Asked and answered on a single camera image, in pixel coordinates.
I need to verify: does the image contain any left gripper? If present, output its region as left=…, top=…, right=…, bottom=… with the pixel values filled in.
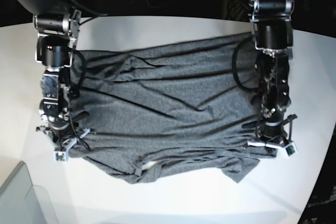
left=242, top=113, right=297, bottom=151

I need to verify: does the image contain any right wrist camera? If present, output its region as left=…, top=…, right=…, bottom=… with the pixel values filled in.
left=54, top=151, right=69, bottom=162

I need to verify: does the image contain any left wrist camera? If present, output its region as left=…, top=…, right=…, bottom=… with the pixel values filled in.
left=283, top=142, right=298, bottom=158

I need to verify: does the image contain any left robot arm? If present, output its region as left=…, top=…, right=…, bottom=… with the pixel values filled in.
left=232, top=0, right=298, bottom=157

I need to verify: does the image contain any grey t-shirt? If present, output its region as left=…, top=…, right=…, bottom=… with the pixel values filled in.
left=69, top=33, right=277, bottom=184

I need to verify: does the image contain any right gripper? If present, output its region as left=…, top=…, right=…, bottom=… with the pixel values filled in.
left=36, top=123, right=95, bottom=155

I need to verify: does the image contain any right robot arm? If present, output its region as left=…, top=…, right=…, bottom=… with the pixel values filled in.
left=17, top=0, right=102, bottom=161

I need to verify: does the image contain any translucent grey tray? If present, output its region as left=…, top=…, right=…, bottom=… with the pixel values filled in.
left=1, top=162, right=59, bottom=224

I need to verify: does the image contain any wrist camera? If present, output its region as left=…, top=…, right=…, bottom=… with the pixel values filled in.
left=283, top=142, right=298, bottom=158
left=54, top=151, right=69, bottom=162

